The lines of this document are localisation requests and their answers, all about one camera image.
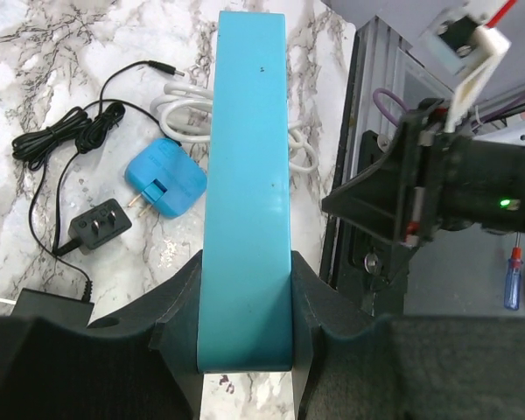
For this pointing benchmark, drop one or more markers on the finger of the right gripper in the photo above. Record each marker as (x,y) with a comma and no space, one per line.
(374,200)
(386,271)

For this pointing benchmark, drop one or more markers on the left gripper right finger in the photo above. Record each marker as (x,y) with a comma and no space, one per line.
(349,365)

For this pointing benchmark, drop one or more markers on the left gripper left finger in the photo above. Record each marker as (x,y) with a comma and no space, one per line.
(139,362)

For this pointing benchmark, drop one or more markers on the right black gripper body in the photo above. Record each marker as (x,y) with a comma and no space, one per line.
(448,179)

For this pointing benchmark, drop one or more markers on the teal power strip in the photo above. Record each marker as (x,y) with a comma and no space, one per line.
(245,315)

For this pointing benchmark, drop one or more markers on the black power adapter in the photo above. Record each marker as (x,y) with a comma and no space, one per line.
(48,304)

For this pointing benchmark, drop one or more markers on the blue red screwdriver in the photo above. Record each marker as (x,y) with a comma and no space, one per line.
(512,289)

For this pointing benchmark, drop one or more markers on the blue flat charger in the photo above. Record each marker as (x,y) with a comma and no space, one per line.
(166,177)

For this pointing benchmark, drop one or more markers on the aluminium frame rail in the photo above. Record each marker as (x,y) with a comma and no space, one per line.
(383,59)

